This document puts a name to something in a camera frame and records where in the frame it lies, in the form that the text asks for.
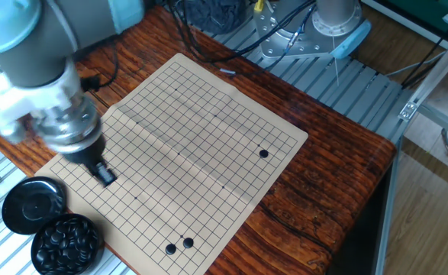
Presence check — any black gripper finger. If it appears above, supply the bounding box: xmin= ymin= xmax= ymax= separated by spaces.
xmin=100 ymin=164 xmax=118 ymax=189
xmin=89 ymin=161 xmax=107 ymax=185

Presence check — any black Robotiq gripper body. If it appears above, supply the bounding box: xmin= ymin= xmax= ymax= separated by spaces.
xmin=60 ymin=134 xmax=109 ymax=170

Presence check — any beige Go board mat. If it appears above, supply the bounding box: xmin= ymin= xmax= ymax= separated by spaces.
xmin=35 ymin=52 xmax=309 ymax=275

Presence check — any black round bowl lid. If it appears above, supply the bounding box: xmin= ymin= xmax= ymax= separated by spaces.
xmin=1 ymin=176 xmax=67 ymax=235

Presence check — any black bowl of Go stones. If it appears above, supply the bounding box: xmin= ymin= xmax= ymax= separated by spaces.
xmin=30 ymin=212 xmax=105 ymax=275

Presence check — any blue-grey towel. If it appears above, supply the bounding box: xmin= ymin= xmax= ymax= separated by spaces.
xmin=183 ymin=0 xmax=247 ymax=35

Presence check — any black wrist cable bundle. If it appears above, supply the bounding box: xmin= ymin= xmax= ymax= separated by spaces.
xmin=80 ymin=0 xmax=316 ymax=92

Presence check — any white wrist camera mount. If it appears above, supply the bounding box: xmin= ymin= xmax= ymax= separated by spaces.
xmin=0 ymin=70 xmax=83 ymax=144

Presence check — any grey cable with metal connector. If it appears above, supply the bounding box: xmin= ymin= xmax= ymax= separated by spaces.
xmin=218 ymin=15 xmax=316 ymax=76

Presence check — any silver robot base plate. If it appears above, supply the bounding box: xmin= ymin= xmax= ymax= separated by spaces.
xmin=253 ymin=2 xmax=346 ymax=60

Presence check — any aluminium frame beam with bracket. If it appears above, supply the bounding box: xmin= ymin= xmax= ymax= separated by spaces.
xmin=374 ymin=34 xmax=448 ymax=275

